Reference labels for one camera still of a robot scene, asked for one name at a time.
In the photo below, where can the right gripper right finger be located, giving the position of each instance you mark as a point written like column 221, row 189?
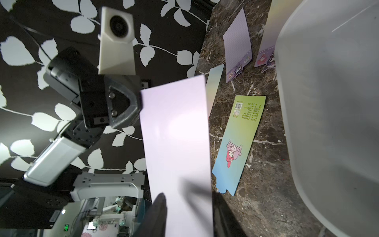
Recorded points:
column 225, row 223

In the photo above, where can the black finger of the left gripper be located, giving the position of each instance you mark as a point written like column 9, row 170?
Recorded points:
column 123, row 100

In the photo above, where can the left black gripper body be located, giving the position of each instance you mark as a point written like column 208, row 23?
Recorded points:
column 93, row 101

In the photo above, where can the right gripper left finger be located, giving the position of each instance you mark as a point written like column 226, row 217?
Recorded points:
column 154, row 223

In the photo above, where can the lilac white sticker sheet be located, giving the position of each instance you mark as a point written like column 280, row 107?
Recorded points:
column 174, row 122

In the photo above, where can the rainbow gradient sticker sheet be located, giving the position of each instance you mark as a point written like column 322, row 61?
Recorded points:
column 212, row 85

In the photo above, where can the green blue sticker sheet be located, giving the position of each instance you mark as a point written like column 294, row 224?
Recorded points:
column 238, row 137

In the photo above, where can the purple sticker sheet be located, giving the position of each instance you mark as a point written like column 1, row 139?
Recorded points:
column 238, row 50

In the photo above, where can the white plastic storage box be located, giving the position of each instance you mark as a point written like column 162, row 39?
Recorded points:
column 327, row 62

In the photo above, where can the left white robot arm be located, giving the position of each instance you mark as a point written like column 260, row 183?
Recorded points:
column 35, row 200

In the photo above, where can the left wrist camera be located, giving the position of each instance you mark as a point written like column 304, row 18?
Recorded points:
column 117, row 41

